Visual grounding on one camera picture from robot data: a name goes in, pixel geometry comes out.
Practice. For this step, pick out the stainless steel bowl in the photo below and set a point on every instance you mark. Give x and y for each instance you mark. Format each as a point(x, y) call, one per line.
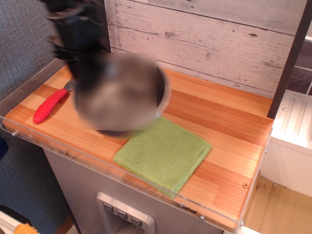
point(120, 94)

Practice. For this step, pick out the green folded towel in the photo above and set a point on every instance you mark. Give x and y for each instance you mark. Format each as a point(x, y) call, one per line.
point(165, 156)

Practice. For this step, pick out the silver dispenser panel with buttons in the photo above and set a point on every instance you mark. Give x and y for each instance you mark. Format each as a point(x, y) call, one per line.
point(121, 218)

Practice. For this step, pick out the yellow object at corner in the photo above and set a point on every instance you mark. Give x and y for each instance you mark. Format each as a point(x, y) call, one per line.
point(25, 229)

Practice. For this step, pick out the fork with red handle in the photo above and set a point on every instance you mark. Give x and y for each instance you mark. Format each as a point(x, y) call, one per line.
point(47, 106)

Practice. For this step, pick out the dark right cabinet post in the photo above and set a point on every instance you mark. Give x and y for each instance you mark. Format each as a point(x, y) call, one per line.
point(291, 60)

